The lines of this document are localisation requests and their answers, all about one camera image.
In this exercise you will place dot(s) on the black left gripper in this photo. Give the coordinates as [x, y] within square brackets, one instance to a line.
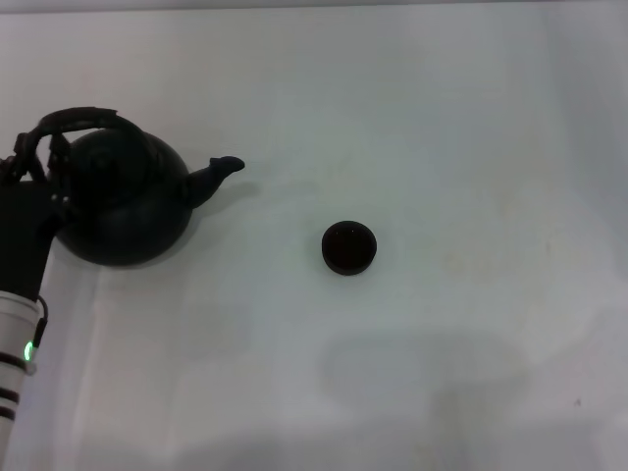
[22, 235]

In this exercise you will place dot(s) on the small dark round teacup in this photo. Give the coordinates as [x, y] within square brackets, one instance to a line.
[349, 247]

